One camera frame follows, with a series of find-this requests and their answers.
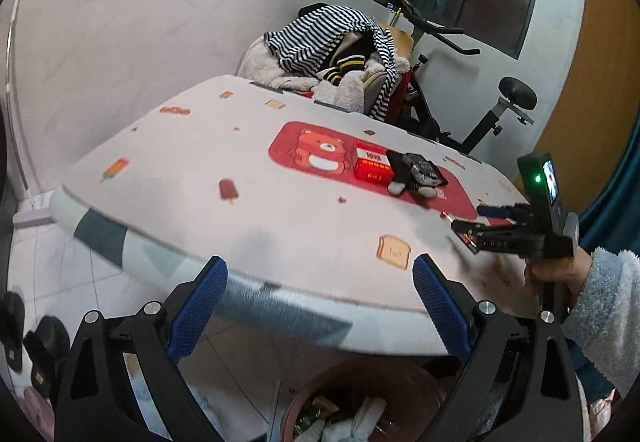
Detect red snack wrapper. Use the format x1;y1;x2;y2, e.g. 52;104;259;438
440;211;482;254

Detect red cigarette box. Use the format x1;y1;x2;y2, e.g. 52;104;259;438
354;141;394;186

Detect white fluffy sock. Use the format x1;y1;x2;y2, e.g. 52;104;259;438
296;398;387;442

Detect brown round trash bin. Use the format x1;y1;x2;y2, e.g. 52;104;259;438
279;356;446;441

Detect person's right hand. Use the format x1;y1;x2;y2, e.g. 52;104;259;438
524;246;594;310

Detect blue curtain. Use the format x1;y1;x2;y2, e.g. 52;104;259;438
580;119;640;254

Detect black exercise bike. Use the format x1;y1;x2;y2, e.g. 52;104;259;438
390;0;538;155

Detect pink cartoon table mat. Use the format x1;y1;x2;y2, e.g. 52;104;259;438
63;76;537;316

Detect folding table with patterned cover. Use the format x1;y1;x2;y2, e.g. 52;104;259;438
51;76;538;355

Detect black slipper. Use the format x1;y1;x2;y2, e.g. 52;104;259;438
23;315;70;399
0;292;25;374

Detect wooden chair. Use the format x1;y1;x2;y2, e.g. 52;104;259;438
378;23;413;60

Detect striped black white shirt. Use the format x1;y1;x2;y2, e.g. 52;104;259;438
264;4;399;121

